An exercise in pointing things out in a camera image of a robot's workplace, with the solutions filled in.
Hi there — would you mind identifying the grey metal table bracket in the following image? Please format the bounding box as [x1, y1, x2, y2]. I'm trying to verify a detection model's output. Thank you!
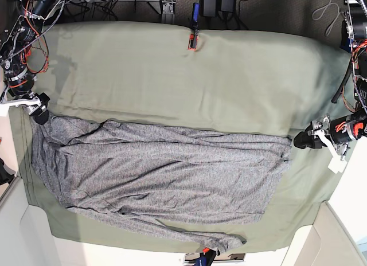
[161, 0, 176, 25]

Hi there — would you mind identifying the bottom orange-black clamp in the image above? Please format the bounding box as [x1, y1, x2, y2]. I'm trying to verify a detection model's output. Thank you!
[194, 248, 220, 266]

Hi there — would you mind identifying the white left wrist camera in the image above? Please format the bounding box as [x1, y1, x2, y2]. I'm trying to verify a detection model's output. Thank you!
[315, 130, 348, 174]

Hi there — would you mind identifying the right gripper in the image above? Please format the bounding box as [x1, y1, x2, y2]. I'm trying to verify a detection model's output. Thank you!
[22, 92, 50, 125]

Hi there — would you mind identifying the black power adapter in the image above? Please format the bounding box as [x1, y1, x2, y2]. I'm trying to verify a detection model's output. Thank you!
[200, 0, 218, 18]
[218, 0, 236, 13]

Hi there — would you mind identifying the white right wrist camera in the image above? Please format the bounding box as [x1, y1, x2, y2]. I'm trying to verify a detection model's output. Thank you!
[1, 97, 41, 117]

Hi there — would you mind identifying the orange-black clamp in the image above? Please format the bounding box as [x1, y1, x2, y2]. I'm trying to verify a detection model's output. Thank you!
[188, 3, 200, 50]
[194, 248, 220, 266]

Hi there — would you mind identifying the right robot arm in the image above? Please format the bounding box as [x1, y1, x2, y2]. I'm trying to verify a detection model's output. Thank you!
[1, 0, 65, 124]

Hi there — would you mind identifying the black power adapter left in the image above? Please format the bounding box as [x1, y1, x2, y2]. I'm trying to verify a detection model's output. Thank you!
[200, 0, 218, 18]

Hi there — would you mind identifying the green table cloth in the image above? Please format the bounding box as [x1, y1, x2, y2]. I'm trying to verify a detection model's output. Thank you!
[10, 21, 350, 253]

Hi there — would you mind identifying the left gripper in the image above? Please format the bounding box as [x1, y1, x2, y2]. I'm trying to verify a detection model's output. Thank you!
[294, 114, 334, 149]

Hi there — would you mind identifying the top centre orange-black clamp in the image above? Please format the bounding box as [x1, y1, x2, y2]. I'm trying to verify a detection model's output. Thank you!
[188, 3, 200, 50]

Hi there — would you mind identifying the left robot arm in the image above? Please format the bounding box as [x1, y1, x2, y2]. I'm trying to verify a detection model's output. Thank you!
[294, 0, 366, 154]

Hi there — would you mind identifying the black power adapter right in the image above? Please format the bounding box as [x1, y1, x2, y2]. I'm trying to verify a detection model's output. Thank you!
[218, 0, 236, 13]

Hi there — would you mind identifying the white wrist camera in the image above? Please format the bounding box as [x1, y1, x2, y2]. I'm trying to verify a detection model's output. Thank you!
[1, 97, 41, 117]
[315, 130, 348, 174]

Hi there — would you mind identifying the grey heathered long-sleeve shirt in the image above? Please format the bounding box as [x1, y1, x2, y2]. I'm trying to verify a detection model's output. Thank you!
[30, 115, 291, 253]

